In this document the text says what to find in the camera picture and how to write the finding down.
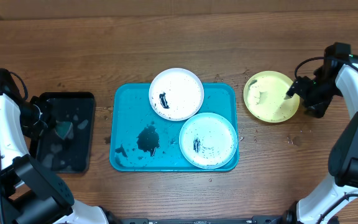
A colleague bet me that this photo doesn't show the dark green sponge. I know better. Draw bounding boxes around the dark green sponge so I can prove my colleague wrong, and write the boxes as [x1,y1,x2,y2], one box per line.
[55,121,73,140]

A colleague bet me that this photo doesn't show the yellow-green round plate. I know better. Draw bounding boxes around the yellow-green round plate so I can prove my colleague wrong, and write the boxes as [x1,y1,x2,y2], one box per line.
[243,71,300,123]

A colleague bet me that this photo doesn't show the white round plate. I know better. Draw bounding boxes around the white round plate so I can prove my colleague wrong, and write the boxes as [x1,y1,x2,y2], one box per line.
[149,68,204,121]

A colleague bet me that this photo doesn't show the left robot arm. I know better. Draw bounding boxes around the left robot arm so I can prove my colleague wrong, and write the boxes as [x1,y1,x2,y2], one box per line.
[0,68,121,223]

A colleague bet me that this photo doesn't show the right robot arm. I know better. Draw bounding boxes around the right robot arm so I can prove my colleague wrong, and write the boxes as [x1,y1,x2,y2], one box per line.
[274,42,358,224]

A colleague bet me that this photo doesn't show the black rectangular water tray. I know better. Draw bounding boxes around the black rectangular water tray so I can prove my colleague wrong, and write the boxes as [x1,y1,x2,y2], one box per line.
[30,92,96,173]

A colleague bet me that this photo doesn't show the teal plastic serving tray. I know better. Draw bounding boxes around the teal plastic serving tray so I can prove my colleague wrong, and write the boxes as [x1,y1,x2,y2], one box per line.
[109,83,239,172]

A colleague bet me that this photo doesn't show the light blue round plate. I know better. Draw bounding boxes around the light blue round plate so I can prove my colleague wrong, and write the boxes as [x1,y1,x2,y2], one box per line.
[178,113,238,170]

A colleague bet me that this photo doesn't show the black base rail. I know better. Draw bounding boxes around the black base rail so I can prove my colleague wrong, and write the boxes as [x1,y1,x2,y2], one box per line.
[121,215,285,224]

